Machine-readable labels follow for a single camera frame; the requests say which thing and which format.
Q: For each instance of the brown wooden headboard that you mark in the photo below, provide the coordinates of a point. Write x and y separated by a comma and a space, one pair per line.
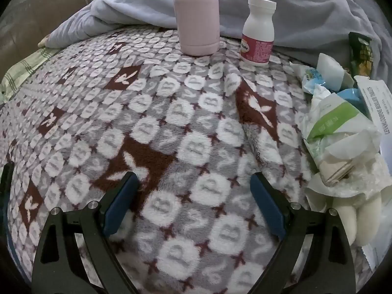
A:
39, 12

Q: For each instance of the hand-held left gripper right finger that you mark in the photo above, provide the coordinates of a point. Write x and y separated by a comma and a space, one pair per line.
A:
266, 203

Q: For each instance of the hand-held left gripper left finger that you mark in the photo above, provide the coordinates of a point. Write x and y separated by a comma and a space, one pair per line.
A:
121, 203

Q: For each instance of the dark green snack packet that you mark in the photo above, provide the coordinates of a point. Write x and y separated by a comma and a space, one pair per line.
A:
360, 55

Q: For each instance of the white green wipes packet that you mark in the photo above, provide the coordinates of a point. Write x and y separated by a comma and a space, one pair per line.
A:
330, 119

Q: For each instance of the pink thermos bottle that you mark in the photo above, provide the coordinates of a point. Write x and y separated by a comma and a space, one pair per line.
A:
196, 21

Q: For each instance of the green plaid bed sheet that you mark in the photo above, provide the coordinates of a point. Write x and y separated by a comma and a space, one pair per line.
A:
24, 67

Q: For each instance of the white pill bottle pink label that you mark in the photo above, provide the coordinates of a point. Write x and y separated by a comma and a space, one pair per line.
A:
258, 27

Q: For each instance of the crumpled clear plastic bag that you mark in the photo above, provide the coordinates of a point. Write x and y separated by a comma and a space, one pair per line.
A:
364, 179

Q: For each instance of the white paper sheet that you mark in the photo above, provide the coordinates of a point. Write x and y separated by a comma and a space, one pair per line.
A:
376, 257

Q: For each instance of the beige cardboard piece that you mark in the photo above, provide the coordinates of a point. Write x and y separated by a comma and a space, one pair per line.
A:
333, 171

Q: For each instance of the crumpled blue white wrapper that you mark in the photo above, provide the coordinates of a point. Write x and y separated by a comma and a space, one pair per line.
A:
311, 79

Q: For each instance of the light blue plastic wrapper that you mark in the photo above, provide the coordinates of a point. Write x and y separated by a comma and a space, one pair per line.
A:
352, 96

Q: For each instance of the grey maroon patterned fleece blanket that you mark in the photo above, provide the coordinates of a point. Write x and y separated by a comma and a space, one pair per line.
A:
183, 113

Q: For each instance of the light grey-blue duvet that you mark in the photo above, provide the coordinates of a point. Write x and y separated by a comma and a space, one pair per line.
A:
137, 6

